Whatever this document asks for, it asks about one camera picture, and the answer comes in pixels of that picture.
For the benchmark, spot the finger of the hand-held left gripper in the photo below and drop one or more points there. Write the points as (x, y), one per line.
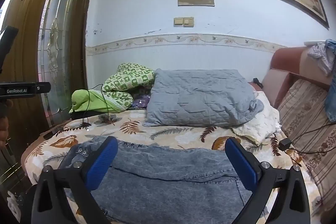
(43, 87)

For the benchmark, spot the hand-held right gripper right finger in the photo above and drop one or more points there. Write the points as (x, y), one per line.
(241, 163)

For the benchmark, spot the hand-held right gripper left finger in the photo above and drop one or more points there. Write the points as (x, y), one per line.
(102, 161)

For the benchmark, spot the blue denim pants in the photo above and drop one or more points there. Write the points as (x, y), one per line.
(168, 182)

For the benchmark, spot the person's left hand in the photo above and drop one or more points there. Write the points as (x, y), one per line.
(3, 129)

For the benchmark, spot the plain green cloth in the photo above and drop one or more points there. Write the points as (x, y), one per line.
(84, 102)

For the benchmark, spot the black power adapter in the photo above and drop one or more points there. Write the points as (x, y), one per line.
(284, 144)

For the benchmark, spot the wooden door with glass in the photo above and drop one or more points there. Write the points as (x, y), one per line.
(26, 29)

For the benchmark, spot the glass cabinet with brass trim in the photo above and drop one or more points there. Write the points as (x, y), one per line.
(10, 161)

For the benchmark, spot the purple cloth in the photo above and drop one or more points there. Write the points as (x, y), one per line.
(141, 102)

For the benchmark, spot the leaf print blanket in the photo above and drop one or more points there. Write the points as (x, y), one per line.
(168, 132)

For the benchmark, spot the grey quilted pillow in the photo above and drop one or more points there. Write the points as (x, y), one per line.
(199, 98)

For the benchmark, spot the striped sofa cover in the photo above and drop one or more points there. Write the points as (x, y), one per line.
(302, 113)

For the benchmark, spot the green white patterned blanket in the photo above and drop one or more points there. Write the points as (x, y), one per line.
(123, 82)

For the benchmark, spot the small black object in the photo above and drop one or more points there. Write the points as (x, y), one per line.
(257, 81)

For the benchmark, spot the light blue denim garment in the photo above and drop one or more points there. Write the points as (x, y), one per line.
(331, 103)

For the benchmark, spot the brown pink sofa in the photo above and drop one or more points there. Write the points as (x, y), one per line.
(283, 58)

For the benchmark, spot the white crumpled cloth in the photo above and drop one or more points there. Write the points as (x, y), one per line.
(321, 56)

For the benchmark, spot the beige light switch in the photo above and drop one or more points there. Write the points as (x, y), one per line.
(189, 21)
(179, 22)

